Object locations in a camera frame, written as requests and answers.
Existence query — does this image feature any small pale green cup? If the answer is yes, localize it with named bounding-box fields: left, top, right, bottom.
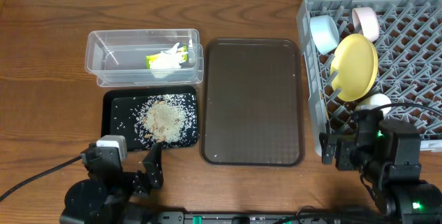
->
left=355, top=93, right=392, bottom=111

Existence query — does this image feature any yellow plate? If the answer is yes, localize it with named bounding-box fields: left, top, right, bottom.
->
left=330, top=34, right=378, bottom=102

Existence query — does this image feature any light blue bowl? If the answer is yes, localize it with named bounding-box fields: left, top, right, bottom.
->
left=309, top=15, right=340, bottom=55

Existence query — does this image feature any green snack wrapper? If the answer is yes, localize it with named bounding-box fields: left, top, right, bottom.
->
left=146, top=46, right=189, bottom=70

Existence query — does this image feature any white bowl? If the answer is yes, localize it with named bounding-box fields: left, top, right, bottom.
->
left=352, top=7, right=380, bottom=42

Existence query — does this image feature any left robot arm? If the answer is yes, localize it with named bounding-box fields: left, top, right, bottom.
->
left=59, top=143, right=164, bottom=223

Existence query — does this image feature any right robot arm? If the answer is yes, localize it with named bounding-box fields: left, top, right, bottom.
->
left=319, top=110, right=441, bottom=223

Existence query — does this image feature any grey dishwasher rack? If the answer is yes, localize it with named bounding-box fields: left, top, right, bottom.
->
left=296, top=0, right=441, bottom=153

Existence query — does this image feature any pile of rice grains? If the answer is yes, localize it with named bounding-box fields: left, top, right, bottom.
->
left=115, top=93, right=199, bottom=149

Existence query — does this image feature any black plastic tray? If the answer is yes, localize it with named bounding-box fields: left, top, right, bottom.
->
left=100, top=85, right=200, bottom=152

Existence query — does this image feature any brown plastic serving tray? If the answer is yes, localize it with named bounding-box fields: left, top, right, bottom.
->
left=200, top=38, right=305, bottom=167

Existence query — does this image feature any clear plastic bin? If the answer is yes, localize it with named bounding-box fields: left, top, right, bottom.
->
left=85, top=28, right=204, bottom=87

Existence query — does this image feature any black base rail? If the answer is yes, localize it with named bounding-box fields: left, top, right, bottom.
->
left=150, top=212, right=383, bottom=224

